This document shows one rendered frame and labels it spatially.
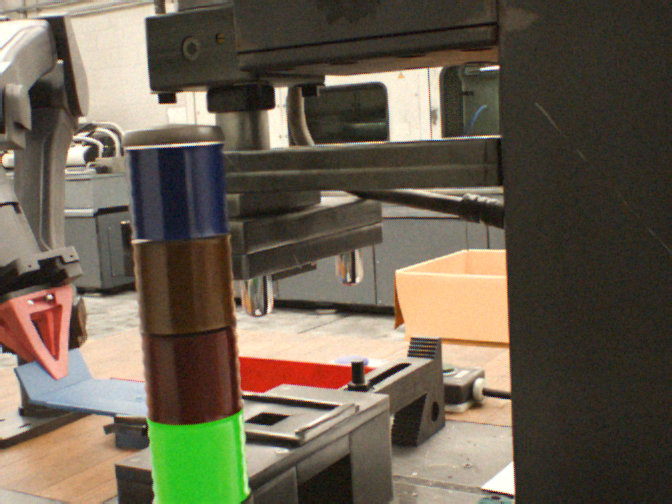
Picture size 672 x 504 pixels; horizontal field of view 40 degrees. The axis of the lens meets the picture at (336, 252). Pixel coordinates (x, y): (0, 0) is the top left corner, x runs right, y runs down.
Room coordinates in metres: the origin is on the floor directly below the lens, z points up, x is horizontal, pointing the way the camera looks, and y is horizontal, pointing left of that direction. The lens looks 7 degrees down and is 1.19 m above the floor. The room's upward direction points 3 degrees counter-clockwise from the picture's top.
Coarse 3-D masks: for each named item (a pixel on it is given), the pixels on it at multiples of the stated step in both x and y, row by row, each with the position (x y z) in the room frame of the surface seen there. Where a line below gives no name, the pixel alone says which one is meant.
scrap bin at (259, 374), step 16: (240, 368) 0.98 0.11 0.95; (256, 368) 0.96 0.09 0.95; (272, 368) 0.95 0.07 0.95; (288, 368) 0.94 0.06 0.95; (304, 368) 0.93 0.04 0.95; (320, 368) 0.92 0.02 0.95; (336, 368) 0.91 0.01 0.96; (368, 368) 0.89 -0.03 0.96; (256, 384) 0.96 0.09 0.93; (272, 384) 0.95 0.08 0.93; (288, 384) 0.94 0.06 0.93; (304, 384) 0.93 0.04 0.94; (320, 384) 0.92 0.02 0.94; (336, 384) 0.91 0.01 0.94
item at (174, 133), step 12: (132, 132) 0.34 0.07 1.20; (144, 132) 0.34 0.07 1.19; (156, 132) 0.34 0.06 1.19; (168, 132) 0.34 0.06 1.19; (180, 132) 0.34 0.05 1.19; (192, 132) 0.34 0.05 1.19; (204, 132) 0.34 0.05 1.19; (216, 132) 0.35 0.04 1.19; (132, 144) 0.34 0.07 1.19; (144, 144) 0.34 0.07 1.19; (156, 144) 0.34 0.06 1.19; (168, 144) 0.34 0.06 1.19
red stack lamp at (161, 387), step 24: (144, 336) 0.34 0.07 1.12; (168, 336) 0.34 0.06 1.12; (192, 336) 0.34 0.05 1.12; (216, 336) 0.34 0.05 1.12; (144, 360) 0.35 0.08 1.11; (168, 360) 0.34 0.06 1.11; (192, 360) 0.34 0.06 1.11; (216, 360) 0.34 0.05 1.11; (144, 384) 0.35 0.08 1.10; (168, 384) 0.34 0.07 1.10; (192, 384) 0.34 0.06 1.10; (216, 384) 0.34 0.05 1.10; (240, 384) 0.36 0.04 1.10; (168, 408) 0.34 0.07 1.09; (192, 408) 0.34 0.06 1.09; (216, 408) 0.34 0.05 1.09; (240, 408) 0.35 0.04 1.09
